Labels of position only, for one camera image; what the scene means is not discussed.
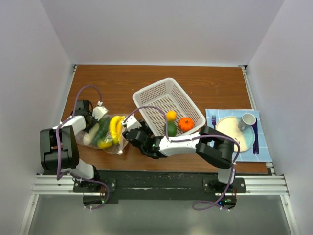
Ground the clear zip top bag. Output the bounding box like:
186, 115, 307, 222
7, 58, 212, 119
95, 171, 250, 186
76, 114, 128, 155

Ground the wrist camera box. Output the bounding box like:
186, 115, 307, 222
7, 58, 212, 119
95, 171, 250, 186
92, 106, 108, 121
122, 115, 141, 131

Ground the blue checked cloth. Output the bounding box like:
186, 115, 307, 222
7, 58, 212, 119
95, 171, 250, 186
206, 109, 272, 162

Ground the white mug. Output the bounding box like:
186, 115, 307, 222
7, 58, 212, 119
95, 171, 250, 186
238, 113, 256, 131

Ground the purple plastic spoon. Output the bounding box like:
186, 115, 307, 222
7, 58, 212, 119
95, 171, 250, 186
252, 119, 257, 154

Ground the fake orange fruit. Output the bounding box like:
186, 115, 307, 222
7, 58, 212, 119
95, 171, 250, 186
166, 110, 177, 122

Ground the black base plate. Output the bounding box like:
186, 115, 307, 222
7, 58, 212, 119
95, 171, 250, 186
73, 170, 226, 205

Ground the green fake vegetable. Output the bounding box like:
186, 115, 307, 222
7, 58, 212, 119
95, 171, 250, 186
92, 117, 111, 145

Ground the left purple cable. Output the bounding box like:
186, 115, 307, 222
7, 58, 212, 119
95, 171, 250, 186
55, 85, 110, 210

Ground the yellow fake lemon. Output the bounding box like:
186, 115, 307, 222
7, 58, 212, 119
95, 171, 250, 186
97, 139, 113, 149

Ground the purple plastic knife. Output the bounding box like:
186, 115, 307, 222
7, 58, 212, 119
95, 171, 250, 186
254, 118, 259, 154

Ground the white perforated plastic basket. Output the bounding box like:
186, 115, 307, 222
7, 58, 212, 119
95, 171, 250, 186
133, 78, 206, 136

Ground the cream plate with leaf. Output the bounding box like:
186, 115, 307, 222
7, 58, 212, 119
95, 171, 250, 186
216, 116, 254, 152

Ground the fake corn cob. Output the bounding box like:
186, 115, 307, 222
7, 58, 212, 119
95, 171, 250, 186
83, 123, 99, 146

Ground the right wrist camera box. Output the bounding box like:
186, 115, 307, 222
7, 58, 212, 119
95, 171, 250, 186
122, 115, 141, 131

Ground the green fake avocado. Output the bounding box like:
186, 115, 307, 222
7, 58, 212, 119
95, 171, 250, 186
168, 122, 177, 137

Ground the purple plastic fork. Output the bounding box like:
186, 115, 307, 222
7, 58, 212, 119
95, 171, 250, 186
211, 115, 217, 129

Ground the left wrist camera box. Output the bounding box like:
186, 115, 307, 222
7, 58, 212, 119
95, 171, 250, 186
92, 106, 108, 121

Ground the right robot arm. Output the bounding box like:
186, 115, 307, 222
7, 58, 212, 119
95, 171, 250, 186
122, 121, 240, 192

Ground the orange fake pumpkin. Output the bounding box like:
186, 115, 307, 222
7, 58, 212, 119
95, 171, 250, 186
178, 117, 194, 133

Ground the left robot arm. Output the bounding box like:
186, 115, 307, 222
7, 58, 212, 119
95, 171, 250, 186
40, 100, 101, 192

